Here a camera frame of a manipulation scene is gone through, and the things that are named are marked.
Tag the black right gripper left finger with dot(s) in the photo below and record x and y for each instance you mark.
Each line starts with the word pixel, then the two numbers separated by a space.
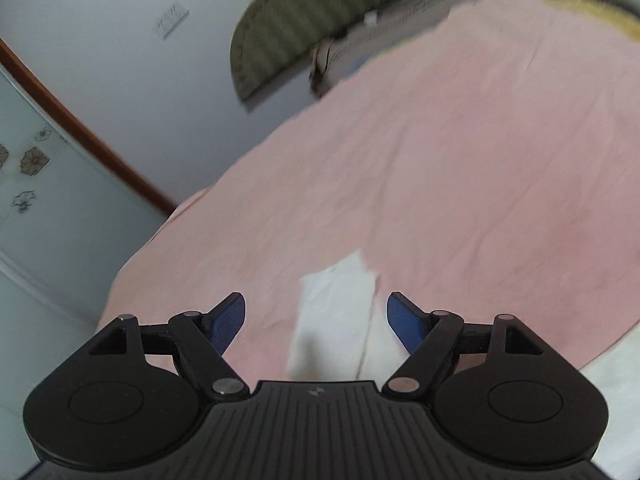
pixel 134 392

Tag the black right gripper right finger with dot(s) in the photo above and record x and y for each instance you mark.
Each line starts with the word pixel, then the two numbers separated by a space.
pixel 497 390

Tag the white cream pants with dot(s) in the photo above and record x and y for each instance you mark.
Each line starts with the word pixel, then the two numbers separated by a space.
pixel 342 333

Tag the frosted glass wardrobe door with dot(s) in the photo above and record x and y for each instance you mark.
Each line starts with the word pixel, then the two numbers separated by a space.
pixel 67 224

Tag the pink bed sheet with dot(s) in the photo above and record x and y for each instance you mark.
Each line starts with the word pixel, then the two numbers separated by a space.
pixel 488 165

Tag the olive green padded headboard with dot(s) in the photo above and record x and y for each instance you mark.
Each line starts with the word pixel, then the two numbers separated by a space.
pixel 273 35

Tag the brown wooden door frame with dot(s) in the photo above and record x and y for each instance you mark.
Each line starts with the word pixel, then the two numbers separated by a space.
pixel 99 150

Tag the white wall socket plate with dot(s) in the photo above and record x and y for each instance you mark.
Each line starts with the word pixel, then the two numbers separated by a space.
pixel 170 19

